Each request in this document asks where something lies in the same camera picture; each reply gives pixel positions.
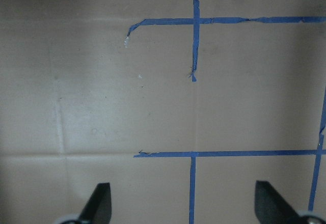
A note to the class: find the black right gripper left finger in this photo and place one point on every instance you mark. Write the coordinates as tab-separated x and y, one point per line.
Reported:
98	208

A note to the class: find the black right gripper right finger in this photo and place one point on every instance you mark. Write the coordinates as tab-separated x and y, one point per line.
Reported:
271	207

